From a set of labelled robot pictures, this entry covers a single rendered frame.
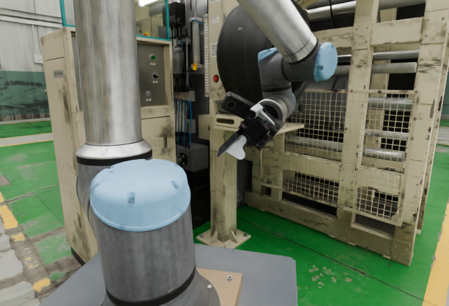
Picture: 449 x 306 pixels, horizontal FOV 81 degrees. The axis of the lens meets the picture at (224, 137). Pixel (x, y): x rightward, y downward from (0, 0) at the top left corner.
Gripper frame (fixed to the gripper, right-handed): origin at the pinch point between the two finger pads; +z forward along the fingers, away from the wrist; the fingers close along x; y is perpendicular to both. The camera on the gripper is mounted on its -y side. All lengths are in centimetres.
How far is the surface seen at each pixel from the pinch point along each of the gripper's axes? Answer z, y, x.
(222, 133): -82, -14, 54
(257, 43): -63, -24, -3
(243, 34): -64, -31, -1
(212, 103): -73, -28, 39
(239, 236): -82, 38, 106
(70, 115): -25, -68, 68
